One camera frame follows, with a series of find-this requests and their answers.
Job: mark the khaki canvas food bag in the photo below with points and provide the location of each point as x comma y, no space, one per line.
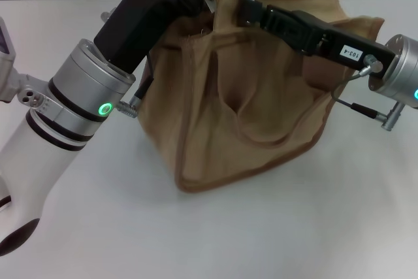
248,102

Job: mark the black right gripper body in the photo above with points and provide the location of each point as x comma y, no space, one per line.
346,48

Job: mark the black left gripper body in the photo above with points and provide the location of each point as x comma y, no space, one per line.
143,17

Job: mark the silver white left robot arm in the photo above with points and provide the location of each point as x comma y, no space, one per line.
42,141

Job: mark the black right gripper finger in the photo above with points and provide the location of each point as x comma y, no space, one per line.
281,24

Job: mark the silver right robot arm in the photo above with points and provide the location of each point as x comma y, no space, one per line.
401,66

